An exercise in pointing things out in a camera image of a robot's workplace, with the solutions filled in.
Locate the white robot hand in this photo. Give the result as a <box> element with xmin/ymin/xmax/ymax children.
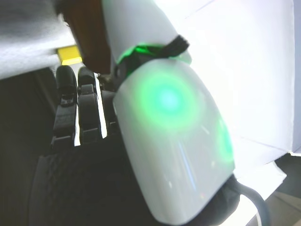
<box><xmin>28</xmin><ymin>0</ymin><xmax>240</xmax><ymax>226</ymax></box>

